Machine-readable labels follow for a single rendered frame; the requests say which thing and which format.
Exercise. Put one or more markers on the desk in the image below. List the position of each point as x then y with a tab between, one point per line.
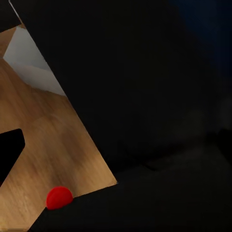
153	75

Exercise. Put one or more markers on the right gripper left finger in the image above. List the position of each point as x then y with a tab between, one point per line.
12	144

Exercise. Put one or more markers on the monitor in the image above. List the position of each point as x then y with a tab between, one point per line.
195	196

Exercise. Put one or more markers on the desktop computer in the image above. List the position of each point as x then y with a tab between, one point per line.
26	60

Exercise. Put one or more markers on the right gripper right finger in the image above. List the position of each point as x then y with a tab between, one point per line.
224	143

